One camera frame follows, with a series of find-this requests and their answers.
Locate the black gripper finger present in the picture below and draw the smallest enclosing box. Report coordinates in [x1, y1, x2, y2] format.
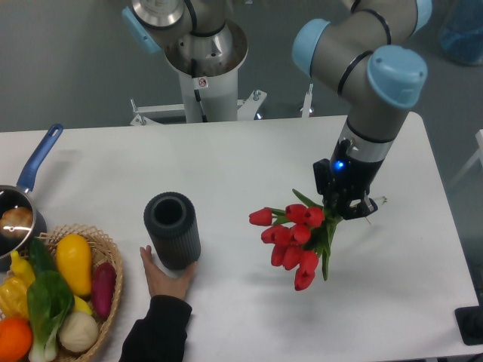
[312, 158, 332, 196]
[341, 195, 378, 220]

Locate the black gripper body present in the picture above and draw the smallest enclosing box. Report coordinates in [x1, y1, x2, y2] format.
[326, 140, 383, 212]

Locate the red tulip bouquet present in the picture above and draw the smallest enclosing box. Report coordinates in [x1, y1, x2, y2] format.
[248, 189, 343, 291]

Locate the dark grey ribbed vase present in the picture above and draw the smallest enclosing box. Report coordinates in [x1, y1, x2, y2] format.
[143, 192, 201, 270]

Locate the black sleeved forearm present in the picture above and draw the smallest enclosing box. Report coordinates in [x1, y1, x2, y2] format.
[120, 296, 192, 361]

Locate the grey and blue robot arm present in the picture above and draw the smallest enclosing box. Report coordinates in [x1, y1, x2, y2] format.
[122, 1, 432, 219]

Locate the person's bare hand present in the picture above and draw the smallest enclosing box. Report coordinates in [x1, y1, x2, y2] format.
[140, 245, 198, 300]

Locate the black device at edge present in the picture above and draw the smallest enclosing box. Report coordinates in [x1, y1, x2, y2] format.
[454, 306, 482, 345]

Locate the blue glass container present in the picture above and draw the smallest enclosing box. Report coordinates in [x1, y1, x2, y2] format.
[438, 0, 482, 66]

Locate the woven wicker basket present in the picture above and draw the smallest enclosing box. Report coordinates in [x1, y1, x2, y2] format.
[0, 222, 125, 362]

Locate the purple eggplant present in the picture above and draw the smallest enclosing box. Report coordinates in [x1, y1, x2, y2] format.
[91, 262, 116, 319]

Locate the yellow squash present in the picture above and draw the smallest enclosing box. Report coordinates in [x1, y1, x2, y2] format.
[56, 234, 92, 298]

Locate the white onion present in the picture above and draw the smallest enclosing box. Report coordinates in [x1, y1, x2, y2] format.
[58, 311, 99, 353]

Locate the green cucumber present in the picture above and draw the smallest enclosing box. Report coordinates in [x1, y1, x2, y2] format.
[29, 238, 57, 277]

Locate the green bok choy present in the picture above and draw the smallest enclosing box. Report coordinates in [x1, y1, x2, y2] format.
[27, 271, 74, 361]

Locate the brown bread in pan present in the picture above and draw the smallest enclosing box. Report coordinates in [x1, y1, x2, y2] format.
[1, 207, 33, 239]

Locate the yellow bell pepper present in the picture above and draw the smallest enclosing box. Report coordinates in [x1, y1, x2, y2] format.
[1, 276, 29, 320]

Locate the orange fruit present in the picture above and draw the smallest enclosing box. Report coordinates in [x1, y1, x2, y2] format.
[1, 318, 32, 361]

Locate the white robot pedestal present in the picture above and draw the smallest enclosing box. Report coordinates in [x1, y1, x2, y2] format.
[131, 20, 267, 125]

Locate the black cable on pedestal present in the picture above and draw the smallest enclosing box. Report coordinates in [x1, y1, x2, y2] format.
[190, 58, 208, 123]

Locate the blue handled saucepan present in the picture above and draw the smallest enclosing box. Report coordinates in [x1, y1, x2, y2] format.
[1, 124, 63, 272]

